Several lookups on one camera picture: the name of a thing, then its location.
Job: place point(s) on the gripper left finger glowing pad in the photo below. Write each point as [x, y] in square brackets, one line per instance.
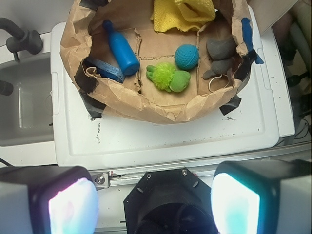
[47, 200]

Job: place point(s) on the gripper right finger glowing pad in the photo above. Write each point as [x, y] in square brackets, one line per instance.
[263, 197]

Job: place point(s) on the black octagonal mount plate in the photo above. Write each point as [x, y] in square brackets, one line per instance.
[169, 202]

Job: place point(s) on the black faucet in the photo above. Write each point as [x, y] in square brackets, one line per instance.
[20, 39]

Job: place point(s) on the green fuzzy toy turtle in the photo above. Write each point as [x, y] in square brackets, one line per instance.
[165, 76]

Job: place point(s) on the gray plush animal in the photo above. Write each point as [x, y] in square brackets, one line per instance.
[222, 54]

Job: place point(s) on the gray sink basin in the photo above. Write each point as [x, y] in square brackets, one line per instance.
[26, 114]

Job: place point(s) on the yellow cloth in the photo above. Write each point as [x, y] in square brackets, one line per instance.
[183, 15]

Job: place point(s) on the teal dimpled ball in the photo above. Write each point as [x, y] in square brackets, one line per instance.
[186, 57]

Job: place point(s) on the silver corner bracket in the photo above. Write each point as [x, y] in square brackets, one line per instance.
[101, 180]

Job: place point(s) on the blue plastic bottle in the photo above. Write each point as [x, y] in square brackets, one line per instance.
[123, 53]

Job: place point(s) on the crumpled brown paper bag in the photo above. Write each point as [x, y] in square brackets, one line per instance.
[137, 97]

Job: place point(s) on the blue sponge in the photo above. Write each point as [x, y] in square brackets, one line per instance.
[106, 70]

